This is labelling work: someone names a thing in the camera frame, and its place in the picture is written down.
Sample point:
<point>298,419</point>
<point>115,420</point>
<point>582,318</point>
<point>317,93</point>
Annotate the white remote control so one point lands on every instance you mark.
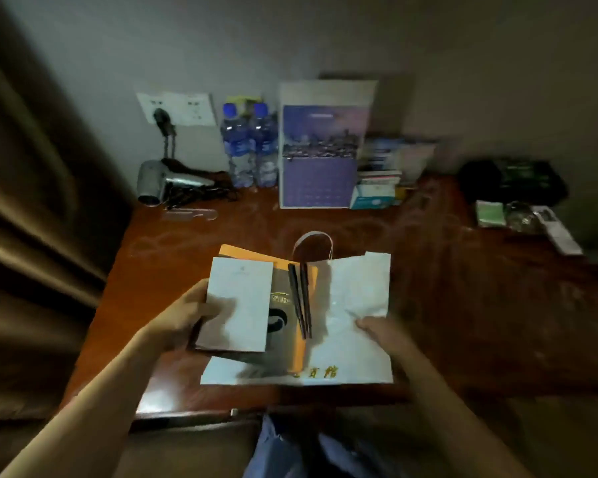
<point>558,231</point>

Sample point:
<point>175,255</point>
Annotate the person's left forearm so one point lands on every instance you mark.
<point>90,413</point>

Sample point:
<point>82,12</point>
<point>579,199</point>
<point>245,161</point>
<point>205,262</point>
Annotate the small teal box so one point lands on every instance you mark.
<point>372,198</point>

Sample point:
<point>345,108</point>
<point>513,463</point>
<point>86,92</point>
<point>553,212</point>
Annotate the reddish wooden desk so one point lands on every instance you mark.
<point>458,293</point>

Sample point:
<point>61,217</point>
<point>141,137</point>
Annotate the small green white packet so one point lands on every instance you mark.
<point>490,214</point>

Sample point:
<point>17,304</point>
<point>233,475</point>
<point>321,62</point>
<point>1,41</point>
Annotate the purple desk calendar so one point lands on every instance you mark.
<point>324,154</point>

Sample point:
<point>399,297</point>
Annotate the yellow wall sticker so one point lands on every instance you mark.
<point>244,99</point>

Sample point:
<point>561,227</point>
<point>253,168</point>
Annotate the person's right hand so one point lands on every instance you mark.
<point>391,338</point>

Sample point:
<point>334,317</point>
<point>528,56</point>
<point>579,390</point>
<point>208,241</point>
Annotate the person's blue trousers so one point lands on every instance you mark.
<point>319,448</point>

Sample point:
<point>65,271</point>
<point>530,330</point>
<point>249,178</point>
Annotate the white wall outlet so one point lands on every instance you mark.
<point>184,109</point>

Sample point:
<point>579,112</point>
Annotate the white notepad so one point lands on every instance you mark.
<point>234,303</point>

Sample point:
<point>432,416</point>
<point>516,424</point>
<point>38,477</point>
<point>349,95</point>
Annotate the brown curtain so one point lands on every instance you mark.
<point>40,194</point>

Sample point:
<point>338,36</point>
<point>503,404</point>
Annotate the silver hair dryer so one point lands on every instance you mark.
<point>159,179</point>

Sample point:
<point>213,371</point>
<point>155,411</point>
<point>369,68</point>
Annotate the person's left hand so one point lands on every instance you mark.
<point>179,318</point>

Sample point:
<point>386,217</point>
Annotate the clear glass ashtray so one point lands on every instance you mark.
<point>521,218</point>

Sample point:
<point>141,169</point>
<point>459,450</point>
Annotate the person's right forearm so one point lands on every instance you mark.
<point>458,423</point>

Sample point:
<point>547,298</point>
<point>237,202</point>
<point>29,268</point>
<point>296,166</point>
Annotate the black tissue box green label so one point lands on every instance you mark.
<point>513,179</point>

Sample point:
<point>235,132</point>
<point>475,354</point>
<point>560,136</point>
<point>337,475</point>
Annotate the small white box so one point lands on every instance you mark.
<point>379,178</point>

